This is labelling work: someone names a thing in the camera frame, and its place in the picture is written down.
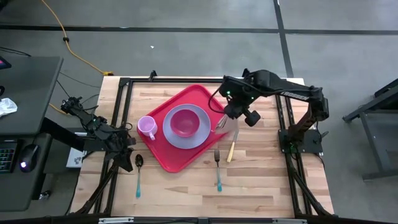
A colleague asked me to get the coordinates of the spoon with teal handle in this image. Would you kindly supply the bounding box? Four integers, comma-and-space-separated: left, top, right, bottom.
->
134, 154, 144, 199

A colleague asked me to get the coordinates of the beige cloth napkin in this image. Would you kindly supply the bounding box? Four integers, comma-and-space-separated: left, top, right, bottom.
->
213, 115, 241, 136

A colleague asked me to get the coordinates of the backlit black keyboard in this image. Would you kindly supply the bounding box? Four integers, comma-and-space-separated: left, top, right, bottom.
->
0, 141, 18, 174

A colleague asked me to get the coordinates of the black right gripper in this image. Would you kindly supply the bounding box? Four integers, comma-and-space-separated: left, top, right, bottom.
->
217, 102, 261, 130

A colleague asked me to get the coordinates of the black desk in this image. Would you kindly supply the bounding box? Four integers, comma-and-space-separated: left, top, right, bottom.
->
0, 55, 65, 213

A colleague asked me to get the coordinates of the red plastic bowl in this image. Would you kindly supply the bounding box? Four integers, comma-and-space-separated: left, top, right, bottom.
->
170, 109, 201, 138

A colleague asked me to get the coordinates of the crumpled white tissue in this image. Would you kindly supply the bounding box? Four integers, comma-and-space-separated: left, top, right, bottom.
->
0, 97, 18, 118

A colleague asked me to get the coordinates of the white printed box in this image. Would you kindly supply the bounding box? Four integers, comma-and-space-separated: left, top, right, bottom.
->
65, 146, 88, 169

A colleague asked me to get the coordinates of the dark screen device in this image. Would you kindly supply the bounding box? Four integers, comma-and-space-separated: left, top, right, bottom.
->
0, 55, 12, 71

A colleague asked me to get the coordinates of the silver metal bracket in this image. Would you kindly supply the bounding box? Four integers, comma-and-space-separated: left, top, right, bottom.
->
98, 217, 134, 224
272, 218, 308, 224

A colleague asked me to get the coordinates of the fork with teal handle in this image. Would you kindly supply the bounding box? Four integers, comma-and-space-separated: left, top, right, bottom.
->
214, 148, 223, 192

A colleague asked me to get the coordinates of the red plastic tray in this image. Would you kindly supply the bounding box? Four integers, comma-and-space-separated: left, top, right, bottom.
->
136, 83, 229, 174

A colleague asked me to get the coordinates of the lavender plastic plate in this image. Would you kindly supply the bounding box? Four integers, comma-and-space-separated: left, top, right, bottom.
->
162, 103, 212, 150

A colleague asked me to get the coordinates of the black floor cable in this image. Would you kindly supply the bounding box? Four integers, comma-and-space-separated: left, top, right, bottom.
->
57, 71, 102, 90

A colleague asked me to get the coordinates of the black computer mouse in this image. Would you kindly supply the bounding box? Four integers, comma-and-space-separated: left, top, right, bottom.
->
17, 143, 41, 174

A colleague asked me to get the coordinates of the pink plastic mug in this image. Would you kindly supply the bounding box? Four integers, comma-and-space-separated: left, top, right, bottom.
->
137, 115, 159, 141

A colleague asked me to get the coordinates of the knife with cream handle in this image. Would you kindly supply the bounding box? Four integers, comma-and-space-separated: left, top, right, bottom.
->
226, 129, 240, 164

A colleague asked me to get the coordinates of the yellow extension cord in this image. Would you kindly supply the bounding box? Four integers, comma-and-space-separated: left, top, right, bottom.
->
40, 0, 114, 77
48, 102, 68, 115

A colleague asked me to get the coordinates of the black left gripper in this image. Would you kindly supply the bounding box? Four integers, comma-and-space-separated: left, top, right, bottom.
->
104, 138, 137, 173

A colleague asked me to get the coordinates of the dark grey side table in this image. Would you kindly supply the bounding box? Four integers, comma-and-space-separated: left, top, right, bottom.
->
341, 77, 398, 181

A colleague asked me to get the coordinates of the black metal rig frame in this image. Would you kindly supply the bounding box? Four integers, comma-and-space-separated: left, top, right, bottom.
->
70, 76, 336, 218

